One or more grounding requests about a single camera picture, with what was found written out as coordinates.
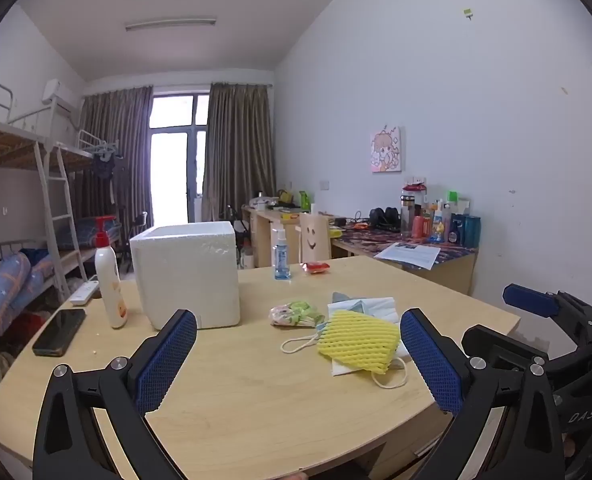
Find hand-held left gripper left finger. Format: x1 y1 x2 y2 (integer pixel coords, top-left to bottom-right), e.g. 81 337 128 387
32 308 198 480

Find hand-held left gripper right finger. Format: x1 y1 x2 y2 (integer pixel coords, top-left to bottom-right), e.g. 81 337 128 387
399 308 567 480

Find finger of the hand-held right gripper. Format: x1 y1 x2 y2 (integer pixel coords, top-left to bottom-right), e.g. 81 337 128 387
502 283 592 327
462 324 584 377

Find white tissue cloth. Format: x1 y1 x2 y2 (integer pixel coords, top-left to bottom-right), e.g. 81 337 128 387
327 297 401 322

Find yellow foam net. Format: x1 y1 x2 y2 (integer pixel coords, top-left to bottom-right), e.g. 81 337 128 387
317 309 401 374

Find white foam box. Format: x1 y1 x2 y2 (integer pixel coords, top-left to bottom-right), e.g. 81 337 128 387
129 221 241 331

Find white face mask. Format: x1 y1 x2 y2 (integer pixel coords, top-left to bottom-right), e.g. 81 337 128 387
281 332 407 390

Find grey cloth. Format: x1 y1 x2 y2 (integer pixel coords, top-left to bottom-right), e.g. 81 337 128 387
332 292 364 311

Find green floral plastic bag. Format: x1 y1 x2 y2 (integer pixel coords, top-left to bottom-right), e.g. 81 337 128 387
268 300 325 328

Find blue toiletry bottles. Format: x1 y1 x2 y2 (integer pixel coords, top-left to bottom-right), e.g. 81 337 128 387
448 214 482 248

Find white lotion pump bottle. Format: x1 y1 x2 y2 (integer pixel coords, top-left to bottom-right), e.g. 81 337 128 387
94 215 128 330

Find white remote control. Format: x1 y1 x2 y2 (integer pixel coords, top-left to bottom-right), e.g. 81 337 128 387
70 275 100 307

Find printed paper sheet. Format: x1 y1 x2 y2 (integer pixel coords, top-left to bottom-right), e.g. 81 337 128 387
374 242 441 272

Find black smartphone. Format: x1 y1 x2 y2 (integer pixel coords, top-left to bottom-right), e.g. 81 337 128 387
32 308 87 358

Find white spray bottle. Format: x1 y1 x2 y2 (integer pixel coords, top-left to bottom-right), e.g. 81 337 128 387
428 200 447 243

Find desk with patterned cover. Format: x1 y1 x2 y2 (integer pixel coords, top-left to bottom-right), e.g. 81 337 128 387
332 225 478 296

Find blue plaid bedding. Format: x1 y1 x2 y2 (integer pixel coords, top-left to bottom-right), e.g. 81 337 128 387
70 217 121 251

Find black headphones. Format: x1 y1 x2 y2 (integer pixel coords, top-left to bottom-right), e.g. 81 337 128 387
369 207 401 232

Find clear spray bottle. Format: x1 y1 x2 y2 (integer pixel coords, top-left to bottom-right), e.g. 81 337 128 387
272 223 293 281

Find wooden desk with drawers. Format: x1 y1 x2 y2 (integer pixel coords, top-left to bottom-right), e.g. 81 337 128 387
241 204 337 268

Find wooden smiley face chair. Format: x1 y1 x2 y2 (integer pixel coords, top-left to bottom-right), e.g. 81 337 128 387
298 212 333 262

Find blue checked quilt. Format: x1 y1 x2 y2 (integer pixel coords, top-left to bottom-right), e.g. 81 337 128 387
0 251 56 331

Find white bed ladder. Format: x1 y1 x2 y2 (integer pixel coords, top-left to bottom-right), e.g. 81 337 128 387
33 142 89 301

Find glass balcony door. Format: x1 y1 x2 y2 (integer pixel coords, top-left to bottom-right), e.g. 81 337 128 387
148 92 211 223

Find hanging dark clothes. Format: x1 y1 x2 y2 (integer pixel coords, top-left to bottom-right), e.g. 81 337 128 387
88 142 126 181

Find brown curtain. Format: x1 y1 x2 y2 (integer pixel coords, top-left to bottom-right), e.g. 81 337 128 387
78 86 154 226
203 82 277 221

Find white air conditioner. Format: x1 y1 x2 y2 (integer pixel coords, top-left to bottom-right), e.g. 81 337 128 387
42 77 84 113

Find ceiling light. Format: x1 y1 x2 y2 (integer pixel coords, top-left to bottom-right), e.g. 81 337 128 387
124 17 217 32

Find pink wall poster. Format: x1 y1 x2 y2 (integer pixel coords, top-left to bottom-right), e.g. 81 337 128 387
370 126 403 173

